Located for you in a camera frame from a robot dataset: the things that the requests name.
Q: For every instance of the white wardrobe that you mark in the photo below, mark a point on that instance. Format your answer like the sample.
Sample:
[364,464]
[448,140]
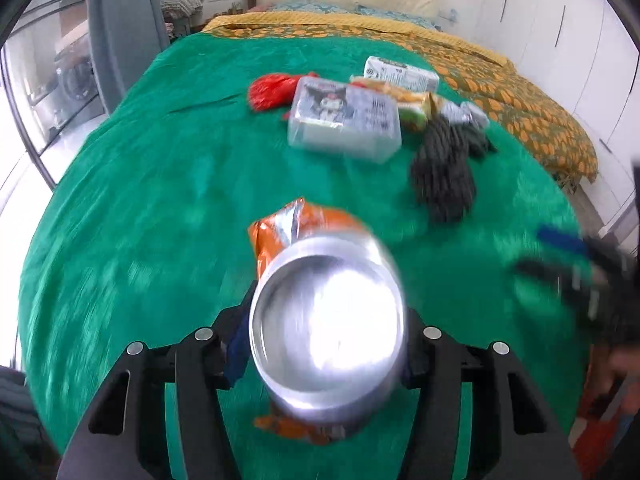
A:
[565,35]

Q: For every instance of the clear plastic box cartoon print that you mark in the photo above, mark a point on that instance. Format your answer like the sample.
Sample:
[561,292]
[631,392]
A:
[345,120]

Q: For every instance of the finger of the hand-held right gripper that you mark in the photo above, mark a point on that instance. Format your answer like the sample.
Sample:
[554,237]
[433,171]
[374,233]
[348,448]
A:
[560,241]
[555,277]

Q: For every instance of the yellow snack packet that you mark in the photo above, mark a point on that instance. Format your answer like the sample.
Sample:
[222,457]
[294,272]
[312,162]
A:
[412,105]

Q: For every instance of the grey curtain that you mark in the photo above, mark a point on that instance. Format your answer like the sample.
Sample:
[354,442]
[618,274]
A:
[127,35]

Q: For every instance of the white carton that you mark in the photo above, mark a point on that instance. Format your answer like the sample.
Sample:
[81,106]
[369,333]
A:
[400,74]

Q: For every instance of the steel bowl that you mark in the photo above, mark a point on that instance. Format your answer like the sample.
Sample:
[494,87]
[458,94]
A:
[325,330]

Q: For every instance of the red mesh bag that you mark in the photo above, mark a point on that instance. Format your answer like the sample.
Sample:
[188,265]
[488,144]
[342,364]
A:
[272,91]

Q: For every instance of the orange snack packet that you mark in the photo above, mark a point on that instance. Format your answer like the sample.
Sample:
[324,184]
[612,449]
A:
[280,230]

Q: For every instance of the yellow patterned bedsheet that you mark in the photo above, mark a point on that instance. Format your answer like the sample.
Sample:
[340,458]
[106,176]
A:
[525,110]

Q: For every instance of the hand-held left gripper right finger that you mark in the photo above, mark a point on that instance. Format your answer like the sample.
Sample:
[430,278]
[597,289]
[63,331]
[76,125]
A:
[429,360]

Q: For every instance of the teal patterned pillow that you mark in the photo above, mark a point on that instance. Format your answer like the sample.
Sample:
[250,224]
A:
[320,10]

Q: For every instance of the person's right hand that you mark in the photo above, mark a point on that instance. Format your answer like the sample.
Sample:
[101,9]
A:
[625,362]

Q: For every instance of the green blanket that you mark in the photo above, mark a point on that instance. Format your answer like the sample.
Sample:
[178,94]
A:
[150,185]

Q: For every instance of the glass sliding door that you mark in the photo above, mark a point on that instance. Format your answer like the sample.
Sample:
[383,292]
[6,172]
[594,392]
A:
[45,85]

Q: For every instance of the pile of clothes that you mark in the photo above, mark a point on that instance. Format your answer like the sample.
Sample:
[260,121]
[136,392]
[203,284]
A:
[182,5]

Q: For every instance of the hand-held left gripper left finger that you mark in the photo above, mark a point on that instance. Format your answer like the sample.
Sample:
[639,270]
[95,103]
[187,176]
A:
[234,360]

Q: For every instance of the gold and silver foil packet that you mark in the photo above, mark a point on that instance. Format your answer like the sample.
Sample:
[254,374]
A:
[465,114]

